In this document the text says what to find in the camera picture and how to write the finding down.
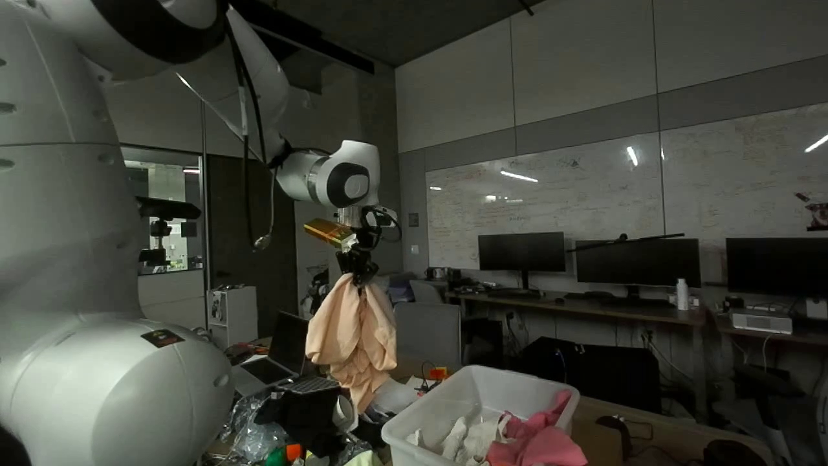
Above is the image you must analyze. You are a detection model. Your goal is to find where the black box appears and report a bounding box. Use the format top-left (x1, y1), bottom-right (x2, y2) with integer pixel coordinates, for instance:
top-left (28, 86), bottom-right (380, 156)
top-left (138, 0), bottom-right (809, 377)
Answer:
top-left (279, 377), bottom-right (346, 454)

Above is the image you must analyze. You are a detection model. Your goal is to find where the translucent white plastic storage box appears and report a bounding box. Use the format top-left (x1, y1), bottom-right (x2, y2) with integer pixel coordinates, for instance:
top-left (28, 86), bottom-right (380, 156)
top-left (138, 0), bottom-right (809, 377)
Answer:
top-left (377, 363), bottom-right (583, 466)

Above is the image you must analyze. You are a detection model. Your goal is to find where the peach cloth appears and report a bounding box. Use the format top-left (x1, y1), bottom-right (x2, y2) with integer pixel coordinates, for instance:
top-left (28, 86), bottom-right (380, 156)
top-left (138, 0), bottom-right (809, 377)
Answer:
top-left (303, 272), bottom-right (402, 417)

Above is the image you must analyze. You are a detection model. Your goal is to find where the black camera on stand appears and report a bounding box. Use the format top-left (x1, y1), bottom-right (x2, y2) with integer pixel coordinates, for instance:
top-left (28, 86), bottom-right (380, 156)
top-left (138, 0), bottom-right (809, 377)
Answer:
top-left (126, 194), bottom-right (201, 269)

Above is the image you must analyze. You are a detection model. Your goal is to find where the white desk device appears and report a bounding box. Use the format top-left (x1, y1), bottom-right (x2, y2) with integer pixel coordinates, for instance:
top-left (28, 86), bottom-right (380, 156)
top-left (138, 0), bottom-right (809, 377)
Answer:
top-left (729, 309), bottom-right (796, 336)

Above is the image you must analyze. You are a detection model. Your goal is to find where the long wooden wall desk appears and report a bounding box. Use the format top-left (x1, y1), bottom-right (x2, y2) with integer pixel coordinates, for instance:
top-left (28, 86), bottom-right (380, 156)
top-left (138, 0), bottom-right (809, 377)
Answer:
top-left (448, 293), bottom-right (828, 350)

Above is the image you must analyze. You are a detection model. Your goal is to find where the white cabinet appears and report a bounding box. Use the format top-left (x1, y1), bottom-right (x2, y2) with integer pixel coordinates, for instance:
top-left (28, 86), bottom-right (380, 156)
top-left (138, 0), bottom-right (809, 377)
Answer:
top-left (206, 284), bottom-right (259, 346)

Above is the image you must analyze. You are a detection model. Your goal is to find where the open grey laptop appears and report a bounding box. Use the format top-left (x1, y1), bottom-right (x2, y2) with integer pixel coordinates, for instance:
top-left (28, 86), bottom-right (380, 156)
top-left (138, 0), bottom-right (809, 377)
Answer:
top-left (224, 309), bottom-right (315, 398)

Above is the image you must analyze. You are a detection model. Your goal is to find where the black computer monitor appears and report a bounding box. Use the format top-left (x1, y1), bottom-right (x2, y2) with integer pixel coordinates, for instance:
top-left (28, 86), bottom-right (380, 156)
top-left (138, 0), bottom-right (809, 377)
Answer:
top-left (574, 236), bottom-right (703, 291)
top-left (475, 231), bottom-right (568, 278)
top-left (724, 236), bottom-right (828, 301)

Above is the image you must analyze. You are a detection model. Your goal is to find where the pink cloth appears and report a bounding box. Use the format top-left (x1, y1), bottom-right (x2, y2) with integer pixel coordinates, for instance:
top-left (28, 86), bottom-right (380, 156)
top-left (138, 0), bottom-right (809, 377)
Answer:
top-left (486, 390), bottom-right (589, 466)

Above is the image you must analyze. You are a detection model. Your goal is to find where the crumpled clear plastic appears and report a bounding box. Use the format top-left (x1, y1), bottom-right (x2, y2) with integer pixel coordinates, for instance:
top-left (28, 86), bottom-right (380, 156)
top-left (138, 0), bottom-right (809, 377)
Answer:
top-left (214, 395), bottom-right (286, 466)

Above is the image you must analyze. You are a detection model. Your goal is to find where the light grey upright panel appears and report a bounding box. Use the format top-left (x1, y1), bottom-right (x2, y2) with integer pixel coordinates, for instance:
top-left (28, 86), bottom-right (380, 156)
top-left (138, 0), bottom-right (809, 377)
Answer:
top-left (383, 274), bottom-right (466, 376)

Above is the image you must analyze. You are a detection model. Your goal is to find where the white spray bottle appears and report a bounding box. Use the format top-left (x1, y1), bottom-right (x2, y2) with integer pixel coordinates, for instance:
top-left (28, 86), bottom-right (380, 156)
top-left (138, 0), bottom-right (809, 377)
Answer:
top-left (673, 278), bottom-right (693, 316)

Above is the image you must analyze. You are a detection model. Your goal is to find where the white cloth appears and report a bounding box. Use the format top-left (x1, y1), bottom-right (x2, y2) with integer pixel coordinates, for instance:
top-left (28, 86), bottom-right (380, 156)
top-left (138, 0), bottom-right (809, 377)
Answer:
top-left (422, 412), bottom-right (513, 466)

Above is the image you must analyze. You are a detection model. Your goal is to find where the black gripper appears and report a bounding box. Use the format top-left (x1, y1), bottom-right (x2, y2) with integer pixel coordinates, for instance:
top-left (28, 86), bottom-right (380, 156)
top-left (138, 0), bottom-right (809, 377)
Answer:
top-left (342, 205), bottom-right (402, 284)

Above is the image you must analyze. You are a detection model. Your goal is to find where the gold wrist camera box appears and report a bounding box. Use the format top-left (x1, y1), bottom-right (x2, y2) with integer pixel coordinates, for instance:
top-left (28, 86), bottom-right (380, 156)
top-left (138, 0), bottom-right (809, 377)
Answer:
top-left (303, 218), bottom-right (356, 254)

